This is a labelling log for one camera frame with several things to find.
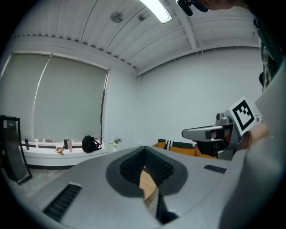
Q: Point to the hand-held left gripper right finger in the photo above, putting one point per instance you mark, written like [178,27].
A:
[201,185]

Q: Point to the round ceiling fixture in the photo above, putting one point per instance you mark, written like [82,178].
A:
[116,17]

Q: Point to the clear plastic bottle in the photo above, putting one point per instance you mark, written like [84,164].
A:
[36,143]

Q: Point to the small square ceiling fixture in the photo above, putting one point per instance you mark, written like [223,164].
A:
[141,17]

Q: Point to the yellow woven object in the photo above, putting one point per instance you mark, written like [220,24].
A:
[59,150]

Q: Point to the person's right forearm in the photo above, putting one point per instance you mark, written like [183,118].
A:
[257,135]

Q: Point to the black water bottle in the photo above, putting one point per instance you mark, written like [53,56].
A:
[27,144]

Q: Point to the pink tumbler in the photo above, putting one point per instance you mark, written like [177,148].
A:
[70,145]

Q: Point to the grey roller blind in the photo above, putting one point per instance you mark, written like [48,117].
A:
[20,94]
[71,98]

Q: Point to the white window ledge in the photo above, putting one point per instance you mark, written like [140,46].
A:
[44,158]

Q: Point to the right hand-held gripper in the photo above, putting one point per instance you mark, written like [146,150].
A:
[242,116]

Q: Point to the window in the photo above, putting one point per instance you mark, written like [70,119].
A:
[53,141]

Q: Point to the person's right hand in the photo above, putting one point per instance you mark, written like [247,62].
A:
[227,136]

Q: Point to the black backpack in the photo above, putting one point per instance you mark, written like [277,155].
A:
[90,145]

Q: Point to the person's dark jacket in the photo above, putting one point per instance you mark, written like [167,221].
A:
[269,58]

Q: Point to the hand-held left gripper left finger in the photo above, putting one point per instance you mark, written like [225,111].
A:
[93,192]

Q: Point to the white vase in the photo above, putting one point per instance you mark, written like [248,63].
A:
[115,149]

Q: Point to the oval wooden table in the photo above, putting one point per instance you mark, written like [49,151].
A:
[146,182]

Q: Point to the black tumbler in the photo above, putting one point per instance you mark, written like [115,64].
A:
[66,144]

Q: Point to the black head camera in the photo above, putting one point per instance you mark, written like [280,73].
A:
[190,5]

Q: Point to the person's head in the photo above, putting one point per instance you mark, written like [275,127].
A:
[223,3]

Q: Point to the white ceiling light bar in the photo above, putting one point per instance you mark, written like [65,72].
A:
[157,10]

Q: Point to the black glass-door cabinet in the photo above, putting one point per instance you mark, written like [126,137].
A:
[13,147]

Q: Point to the white and purple flowers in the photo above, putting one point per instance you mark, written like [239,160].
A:
[116,141]

